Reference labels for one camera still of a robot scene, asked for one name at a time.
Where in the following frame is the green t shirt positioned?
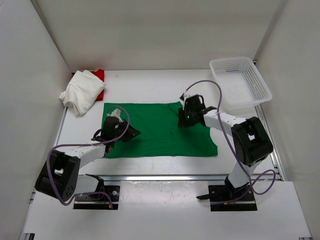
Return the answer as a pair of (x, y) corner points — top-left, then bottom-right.
(106, 101), (218, 159)

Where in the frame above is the red t shirt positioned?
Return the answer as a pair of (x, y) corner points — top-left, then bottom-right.
(71, 69), (106, 102)

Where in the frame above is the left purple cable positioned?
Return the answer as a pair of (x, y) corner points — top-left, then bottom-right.
(46, 105), (131, 209)

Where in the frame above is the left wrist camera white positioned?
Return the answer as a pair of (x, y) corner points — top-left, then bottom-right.
(107, 108), (122, 121)

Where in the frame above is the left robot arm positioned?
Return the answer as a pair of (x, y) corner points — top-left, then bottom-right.
(35, 116), (141, 206)

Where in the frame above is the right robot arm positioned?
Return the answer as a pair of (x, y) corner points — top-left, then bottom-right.
(178, 93), (274, 205)

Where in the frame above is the white plastic basket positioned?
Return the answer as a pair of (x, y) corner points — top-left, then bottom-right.
(209, 56), (273, 111)

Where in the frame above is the white t shirt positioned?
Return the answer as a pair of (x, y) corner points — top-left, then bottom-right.
(59, 69), (106, 116)

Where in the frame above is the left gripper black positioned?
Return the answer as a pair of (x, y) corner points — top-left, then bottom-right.
(112, 118), (141, 142)

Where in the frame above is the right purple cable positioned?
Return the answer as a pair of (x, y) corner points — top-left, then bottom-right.
(182, 79), (277, 207)

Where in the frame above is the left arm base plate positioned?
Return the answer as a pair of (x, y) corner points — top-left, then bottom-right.
(73, 181), (121, 211)

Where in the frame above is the purple cable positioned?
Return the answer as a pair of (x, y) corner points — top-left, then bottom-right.
(182, 79), (277, 207)
(46, 105), (131, 209)

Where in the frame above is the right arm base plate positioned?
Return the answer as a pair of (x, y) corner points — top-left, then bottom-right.
(196, 178), (258, 212)

